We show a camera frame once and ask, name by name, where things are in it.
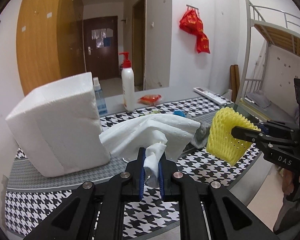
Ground yellow foam fruit net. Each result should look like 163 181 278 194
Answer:
206 107 260 166

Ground white tissue paper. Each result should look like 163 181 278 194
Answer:
99 114 200 188

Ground operator right hand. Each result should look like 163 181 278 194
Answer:
282 169 300 202

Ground white remote control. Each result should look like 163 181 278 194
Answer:
193 87 227 106

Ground grey crumpled cloth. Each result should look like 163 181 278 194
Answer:
190 121 211 149

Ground blue small object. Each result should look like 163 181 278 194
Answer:
173 110 187 118

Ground red packaged snack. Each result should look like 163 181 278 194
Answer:
138 94 162 106

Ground blue spray bottle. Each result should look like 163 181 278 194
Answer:
93 77 108 116

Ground white styrofoam box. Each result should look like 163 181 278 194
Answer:
6 73 110 177

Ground white lotion pump bottle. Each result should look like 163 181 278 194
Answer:
119 51 135 112

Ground white metal bunk bed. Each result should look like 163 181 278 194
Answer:
236 0 300 124

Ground houndstooth table mat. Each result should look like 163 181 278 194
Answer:
5 97 260 239

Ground red hanging plastic bag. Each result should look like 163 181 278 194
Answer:
179 8 210 54

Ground dark brown entrance door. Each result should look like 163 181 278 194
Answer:
83 16 120 80

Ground orange wooden wardrobe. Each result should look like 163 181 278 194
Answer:
16 0 85 95

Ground wooden sticks by wall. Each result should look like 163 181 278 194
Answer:
230 64 240 102

